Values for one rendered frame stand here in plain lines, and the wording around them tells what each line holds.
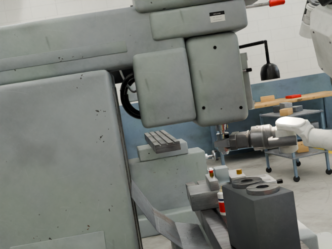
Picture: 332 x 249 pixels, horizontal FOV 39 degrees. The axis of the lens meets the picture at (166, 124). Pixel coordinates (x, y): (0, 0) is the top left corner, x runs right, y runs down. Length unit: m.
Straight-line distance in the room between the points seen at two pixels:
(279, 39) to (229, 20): 7.04
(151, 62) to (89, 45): 0.22
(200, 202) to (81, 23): 0.82
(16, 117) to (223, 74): 0.70
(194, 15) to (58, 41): 0.47
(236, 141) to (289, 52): 7.05
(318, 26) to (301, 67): 7.24
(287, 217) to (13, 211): 0.84
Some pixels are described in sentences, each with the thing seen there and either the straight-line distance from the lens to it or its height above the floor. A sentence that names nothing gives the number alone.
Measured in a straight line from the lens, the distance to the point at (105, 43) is 1.60.
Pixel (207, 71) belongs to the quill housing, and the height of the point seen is 1.50.
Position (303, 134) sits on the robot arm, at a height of 1.24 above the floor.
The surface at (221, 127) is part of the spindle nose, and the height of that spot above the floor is 1.29.
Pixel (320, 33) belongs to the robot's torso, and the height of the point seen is 1.56.
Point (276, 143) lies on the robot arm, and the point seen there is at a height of 1.22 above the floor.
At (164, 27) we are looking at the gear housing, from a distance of 1.60.
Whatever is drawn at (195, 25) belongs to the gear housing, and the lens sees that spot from 1.61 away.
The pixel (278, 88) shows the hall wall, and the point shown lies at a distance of 8.61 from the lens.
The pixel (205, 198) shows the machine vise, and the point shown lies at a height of 1.01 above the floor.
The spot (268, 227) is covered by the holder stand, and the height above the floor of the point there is 1.07.
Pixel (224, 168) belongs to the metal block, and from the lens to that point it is 1.90.
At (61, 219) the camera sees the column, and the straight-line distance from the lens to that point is 1.55.
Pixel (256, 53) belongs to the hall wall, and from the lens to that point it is 8.52.
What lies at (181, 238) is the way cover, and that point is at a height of 0.91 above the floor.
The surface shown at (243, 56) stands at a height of 1.54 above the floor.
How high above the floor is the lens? 1.49
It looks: 5 degrees down
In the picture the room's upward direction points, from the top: 9 degrees counter-clockwise
